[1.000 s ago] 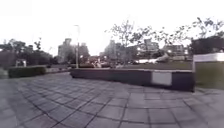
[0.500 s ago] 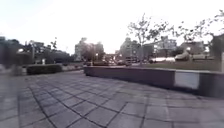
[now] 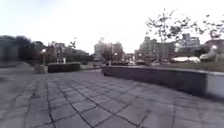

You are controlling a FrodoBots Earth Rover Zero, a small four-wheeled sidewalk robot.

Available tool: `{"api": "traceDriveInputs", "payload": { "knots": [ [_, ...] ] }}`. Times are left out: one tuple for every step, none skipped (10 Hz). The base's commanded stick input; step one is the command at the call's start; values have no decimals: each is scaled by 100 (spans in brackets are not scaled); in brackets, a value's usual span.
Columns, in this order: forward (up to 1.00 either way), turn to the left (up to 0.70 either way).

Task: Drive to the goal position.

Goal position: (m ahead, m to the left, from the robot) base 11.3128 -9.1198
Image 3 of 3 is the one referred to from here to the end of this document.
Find group of distant buildings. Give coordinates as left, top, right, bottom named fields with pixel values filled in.
left=93, top=33, right=224, bottom=65

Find grey stone slab pavement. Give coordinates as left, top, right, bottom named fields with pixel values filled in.
left=0, top=68, right=224, bottom=128

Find thin bare tree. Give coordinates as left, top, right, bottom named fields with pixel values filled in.
left=145, top=9, right=198, bottom=64

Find dark trees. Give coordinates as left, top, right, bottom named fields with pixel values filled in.
left=0, top=35, right=91, bottom=66

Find grass lawn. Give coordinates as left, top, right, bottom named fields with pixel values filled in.
left=150, top=60, right=224, bottom=73

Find low grey stone wall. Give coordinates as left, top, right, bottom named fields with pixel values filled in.
left=100, top=65, right=224, bottom=99

